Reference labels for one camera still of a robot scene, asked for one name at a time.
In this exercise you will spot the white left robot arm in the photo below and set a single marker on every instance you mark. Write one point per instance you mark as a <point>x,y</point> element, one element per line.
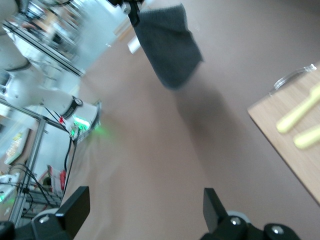
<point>37,97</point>

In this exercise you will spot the aluminium frame post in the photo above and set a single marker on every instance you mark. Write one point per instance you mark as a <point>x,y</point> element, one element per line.
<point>35,150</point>

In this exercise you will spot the yellow plastic fork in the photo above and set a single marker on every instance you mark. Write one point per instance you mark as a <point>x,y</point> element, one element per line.
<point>307,138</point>

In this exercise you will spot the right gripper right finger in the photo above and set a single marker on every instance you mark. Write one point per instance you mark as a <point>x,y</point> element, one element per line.
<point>215,212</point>

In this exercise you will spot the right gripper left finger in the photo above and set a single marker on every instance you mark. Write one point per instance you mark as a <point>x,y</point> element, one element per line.
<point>72,212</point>

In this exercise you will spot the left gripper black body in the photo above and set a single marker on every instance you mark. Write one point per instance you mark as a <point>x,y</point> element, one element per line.
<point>117,2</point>

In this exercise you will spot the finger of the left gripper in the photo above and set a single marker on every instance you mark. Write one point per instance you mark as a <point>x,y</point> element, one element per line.
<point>134,13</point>

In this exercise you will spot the yellow plastic knife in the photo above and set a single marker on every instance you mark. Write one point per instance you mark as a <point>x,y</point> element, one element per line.
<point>297,113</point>

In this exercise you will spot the wooden cutting board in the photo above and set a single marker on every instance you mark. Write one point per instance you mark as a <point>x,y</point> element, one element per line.
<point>287,155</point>

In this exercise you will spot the grey and pink cloth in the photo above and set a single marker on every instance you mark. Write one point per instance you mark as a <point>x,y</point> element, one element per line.
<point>170,50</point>

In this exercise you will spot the red and white box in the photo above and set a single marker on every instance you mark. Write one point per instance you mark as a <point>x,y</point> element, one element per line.
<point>56,180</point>

